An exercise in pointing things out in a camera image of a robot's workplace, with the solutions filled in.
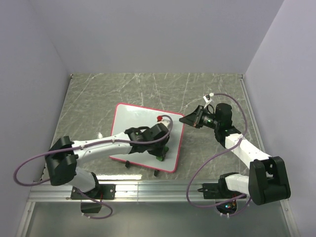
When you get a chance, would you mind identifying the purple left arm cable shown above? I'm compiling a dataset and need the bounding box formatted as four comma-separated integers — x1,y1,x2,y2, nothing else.
13,115,173,220

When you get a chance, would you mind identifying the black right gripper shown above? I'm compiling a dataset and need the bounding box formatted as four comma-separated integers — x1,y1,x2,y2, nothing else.
180,105,220,129

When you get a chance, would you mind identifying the black left whiteboard clip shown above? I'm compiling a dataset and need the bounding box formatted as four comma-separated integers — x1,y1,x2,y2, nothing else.
125,160,131,168

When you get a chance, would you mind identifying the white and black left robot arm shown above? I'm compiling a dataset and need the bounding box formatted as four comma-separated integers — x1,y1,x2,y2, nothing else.
45,119,172,198

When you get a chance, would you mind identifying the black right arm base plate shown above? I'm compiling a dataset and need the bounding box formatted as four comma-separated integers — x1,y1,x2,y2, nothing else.
197,183,234,199

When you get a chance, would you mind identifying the pink framed whiteboard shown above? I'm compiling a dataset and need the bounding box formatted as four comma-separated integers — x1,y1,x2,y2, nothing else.
110,103,184,173

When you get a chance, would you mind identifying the green whiteboard eraser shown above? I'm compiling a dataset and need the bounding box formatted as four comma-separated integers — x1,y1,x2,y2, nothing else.
156,146,169,161

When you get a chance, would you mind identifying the aluminium mounting rail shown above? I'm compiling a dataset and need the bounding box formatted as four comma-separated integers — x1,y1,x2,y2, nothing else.
28,181,288,202

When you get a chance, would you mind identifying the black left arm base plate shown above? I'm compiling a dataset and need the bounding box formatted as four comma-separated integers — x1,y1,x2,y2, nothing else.
70,184,116,200

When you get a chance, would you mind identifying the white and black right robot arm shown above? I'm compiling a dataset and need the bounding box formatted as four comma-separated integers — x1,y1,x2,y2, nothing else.
179,103,291,205

